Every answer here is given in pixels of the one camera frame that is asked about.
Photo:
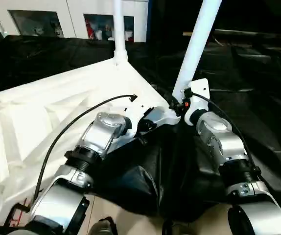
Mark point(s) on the red bottle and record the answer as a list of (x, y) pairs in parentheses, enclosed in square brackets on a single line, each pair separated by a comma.
[(89, 30)]

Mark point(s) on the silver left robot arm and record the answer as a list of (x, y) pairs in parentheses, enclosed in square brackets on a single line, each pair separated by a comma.
[(91, 147)]

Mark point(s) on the black work mat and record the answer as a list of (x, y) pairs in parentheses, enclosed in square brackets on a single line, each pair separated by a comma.
[(179, 166)]

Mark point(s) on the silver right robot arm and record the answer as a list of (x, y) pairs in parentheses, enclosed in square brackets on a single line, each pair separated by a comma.
[(228, 152)]

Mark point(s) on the black metal stand legs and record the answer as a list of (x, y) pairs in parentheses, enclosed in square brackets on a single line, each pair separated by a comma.
[(15, 213)]

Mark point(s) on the white plastic table leg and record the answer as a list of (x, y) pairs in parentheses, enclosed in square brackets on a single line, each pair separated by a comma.
[(119, 29), (197, 49)]

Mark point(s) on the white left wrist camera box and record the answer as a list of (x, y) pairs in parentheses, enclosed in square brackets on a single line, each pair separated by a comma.
[(139, 113)]

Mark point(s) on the grey left robot leg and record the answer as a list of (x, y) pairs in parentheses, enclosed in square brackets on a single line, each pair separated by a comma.
[(102, 228)]

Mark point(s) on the white display cabinet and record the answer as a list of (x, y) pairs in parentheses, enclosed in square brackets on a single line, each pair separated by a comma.
[(72, 10)]

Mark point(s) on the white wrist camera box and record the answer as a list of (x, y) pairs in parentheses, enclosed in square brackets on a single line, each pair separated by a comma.
[(139, 113), (197, 95)]

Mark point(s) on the small white figurine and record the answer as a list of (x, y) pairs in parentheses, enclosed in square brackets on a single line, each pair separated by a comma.
[(41, 30)]

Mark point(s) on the white plastic table top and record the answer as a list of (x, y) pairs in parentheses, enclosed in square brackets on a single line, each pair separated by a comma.
[(42, 107)]

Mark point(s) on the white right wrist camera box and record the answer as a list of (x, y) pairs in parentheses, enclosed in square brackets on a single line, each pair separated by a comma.
[(197, 95)]

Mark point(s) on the black low cabinet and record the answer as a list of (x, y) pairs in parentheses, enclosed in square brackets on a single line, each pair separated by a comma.
[(258, 17)]

